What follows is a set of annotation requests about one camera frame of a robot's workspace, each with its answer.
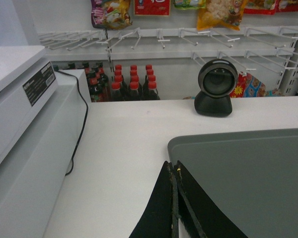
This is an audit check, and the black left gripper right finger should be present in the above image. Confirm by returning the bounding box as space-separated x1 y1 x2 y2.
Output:
175 161 247 238

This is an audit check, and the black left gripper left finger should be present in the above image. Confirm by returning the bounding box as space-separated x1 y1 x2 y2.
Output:
130 161 175 238

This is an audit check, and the grey silver serving tray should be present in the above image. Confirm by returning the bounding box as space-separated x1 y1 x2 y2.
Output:
167 128 298 238

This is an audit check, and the white checkout table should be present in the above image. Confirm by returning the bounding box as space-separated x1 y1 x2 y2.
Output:
44 96 298 238

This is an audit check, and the red cap soy sauce bottle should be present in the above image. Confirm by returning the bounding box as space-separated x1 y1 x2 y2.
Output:
111 82 125 102
129 81 141 101
147 81 160 100

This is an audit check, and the red snack pouch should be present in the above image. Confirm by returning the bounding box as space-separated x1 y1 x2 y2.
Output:
229 72 266 98

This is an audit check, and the black round barcode scanner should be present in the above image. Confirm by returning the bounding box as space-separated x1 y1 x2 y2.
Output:
194 59 238 118

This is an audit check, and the white cash register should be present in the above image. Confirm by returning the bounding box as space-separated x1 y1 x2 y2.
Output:
0 46 90 238

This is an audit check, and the yellow chips bag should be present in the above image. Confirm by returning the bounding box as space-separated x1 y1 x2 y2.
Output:
196 0 248 31

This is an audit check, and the purple snack bag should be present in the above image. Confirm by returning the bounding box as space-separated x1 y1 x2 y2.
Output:
91 0 133 30

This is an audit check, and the red hanging snack packet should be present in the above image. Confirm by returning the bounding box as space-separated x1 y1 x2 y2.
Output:
134 0 170 16

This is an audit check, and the green hanging snack bag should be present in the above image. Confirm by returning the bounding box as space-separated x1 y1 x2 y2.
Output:
173 0 206 10

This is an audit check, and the red hanging snack bag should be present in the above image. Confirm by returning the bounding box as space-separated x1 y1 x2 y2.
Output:
244 0 278 15

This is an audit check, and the black power cable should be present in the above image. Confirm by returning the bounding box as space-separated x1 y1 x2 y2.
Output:
53 65 89 176

